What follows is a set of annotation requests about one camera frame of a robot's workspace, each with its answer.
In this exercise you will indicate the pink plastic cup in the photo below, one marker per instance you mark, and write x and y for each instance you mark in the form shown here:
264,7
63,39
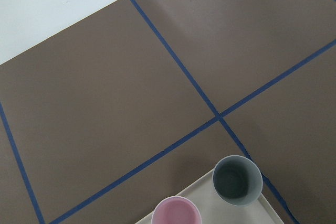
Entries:
176,209

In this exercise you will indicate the grey plastic cup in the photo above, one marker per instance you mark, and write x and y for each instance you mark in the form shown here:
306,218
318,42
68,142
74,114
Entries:
237,180

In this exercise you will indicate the cream bunny serving tray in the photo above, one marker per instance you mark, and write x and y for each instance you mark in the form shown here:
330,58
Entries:
214,210

